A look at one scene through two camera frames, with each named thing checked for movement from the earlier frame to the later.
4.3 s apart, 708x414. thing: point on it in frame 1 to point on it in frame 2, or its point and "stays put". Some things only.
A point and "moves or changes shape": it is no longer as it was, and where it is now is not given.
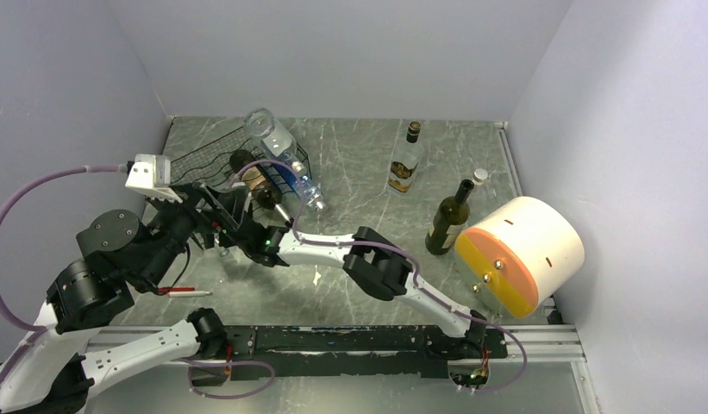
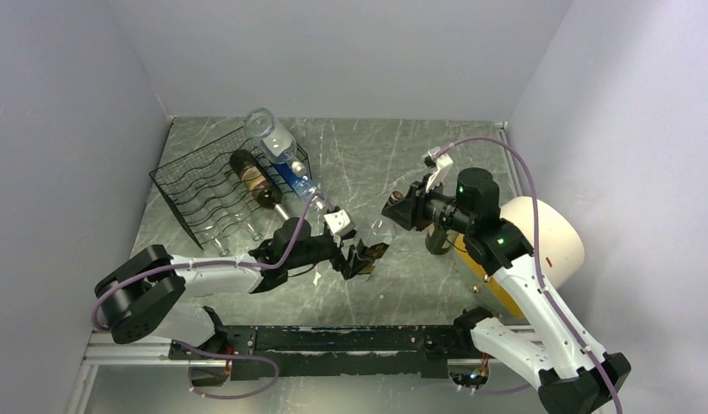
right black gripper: x=224 y=241 to x=410 y=211
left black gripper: x=231 y=202 to x=354 y=262
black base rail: x=359 y=351 stays put
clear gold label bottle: x=405 y=158 moves or changes shape
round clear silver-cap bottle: x=261 y=122 stays put
